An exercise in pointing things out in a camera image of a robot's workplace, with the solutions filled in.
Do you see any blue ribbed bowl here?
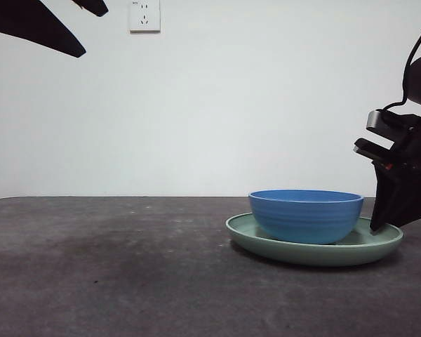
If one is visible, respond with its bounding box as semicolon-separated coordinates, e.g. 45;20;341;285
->
248;189;365;246

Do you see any pale green plate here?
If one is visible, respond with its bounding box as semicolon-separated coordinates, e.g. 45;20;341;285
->
225;212;404;267

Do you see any white wall socket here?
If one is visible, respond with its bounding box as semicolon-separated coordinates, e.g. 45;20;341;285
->
128;0;161;34

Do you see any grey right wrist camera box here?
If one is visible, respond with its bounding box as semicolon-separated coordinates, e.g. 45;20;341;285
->
366;108;421;145

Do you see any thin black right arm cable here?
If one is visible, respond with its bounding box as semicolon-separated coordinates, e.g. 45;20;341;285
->
380;15;421;114

